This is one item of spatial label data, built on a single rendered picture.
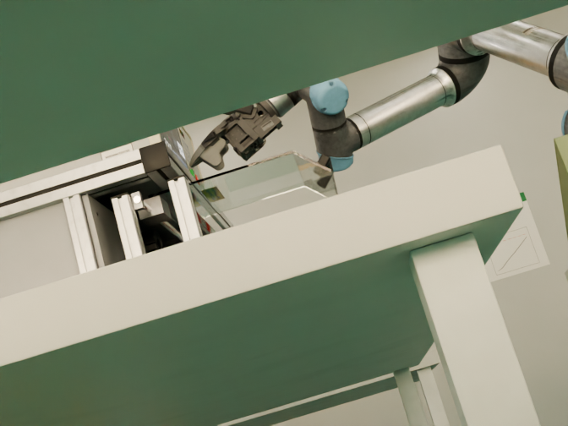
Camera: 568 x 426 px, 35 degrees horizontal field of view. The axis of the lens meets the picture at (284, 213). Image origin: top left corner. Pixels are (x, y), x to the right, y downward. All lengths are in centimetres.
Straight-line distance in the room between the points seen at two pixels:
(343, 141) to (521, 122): 553
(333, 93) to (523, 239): 540
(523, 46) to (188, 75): 162
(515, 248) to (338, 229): 648
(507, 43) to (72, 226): 95
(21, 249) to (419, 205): 100
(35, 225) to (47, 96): 129
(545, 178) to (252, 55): 702
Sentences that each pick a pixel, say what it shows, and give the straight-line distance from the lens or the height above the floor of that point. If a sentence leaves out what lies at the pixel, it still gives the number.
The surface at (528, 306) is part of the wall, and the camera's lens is 706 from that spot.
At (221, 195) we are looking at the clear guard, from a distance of 170.
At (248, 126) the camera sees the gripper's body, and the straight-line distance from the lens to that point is 190.
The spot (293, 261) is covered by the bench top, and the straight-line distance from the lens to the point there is 65.
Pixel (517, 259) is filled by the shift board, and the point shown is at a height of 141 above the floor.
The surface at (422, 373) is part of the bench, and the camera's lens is 322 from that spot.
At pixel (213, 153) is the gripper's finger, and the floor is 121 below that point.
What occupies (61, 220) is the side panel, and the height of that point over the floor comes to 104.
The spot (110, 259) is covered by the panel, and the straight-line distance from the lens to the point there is 154.
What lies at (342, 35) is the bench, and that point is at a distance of 27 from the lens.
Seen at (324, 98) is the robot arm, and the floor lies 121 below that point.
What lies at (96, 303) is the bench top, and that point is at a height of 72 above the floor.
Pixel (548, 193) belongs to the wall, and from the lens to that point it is 724.
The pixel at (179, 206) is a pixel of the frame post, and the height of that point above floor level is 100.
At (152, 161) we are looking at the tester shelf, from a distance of 150.
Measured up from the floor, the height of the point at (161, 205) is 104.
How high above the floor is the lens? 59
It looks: 14 degrees up
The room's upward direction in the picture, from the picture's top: 17 degrees counter-clockwise
